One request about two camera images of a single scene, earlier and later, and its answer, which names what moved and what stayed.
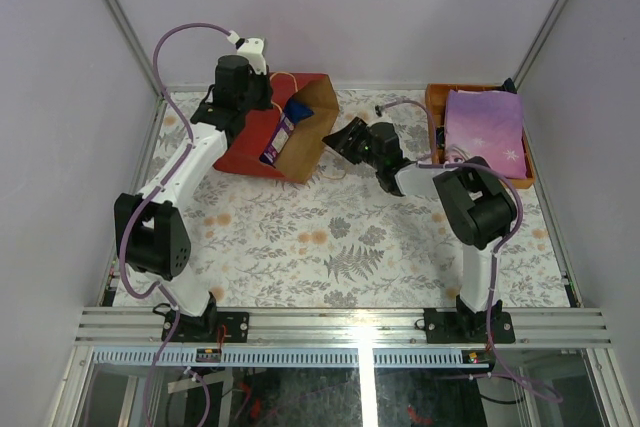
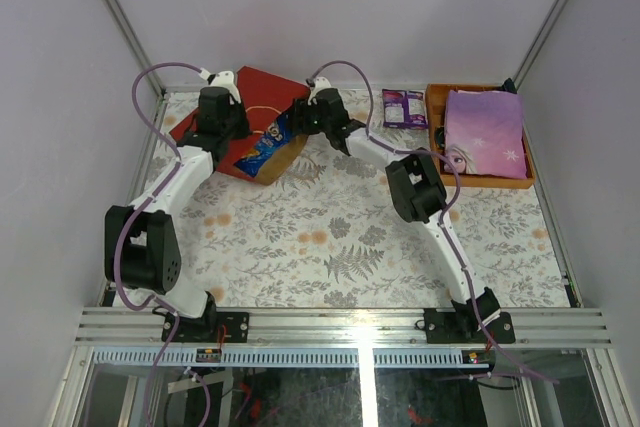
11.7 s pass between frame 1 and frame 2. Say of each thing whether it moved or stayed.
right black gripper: moved
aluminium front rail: stayed
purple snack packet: moved
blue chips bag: moved
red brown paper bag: moved
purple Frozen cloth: stayed
